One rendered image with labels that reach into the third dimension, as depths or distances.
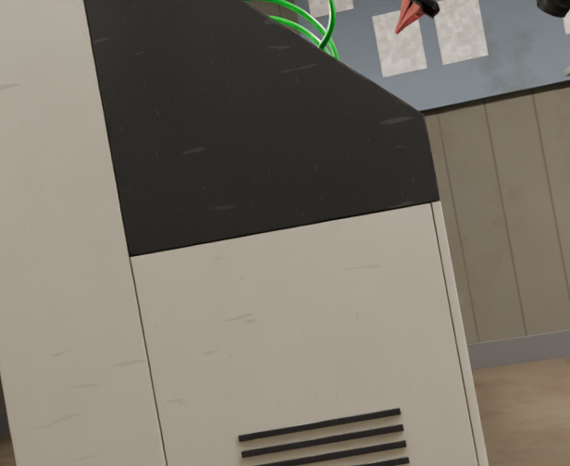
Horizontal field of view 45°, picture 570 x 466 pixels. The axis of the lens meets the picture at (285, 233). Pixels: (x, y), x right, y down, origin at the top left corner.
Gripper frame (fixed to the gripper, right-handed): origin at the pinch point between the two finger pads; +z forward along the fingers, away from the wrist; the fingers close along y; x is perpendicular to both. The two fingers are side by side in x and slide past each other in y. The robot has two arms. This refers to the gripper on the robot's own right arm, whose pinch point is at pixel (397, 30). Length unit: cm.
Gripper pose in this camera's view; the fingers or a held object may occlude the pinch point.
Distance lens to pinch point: 169.7
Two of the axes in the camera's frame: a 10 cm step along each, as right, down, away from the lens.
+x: -3.1, 0.4, -9.5
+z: -5.4, 8.1, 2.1
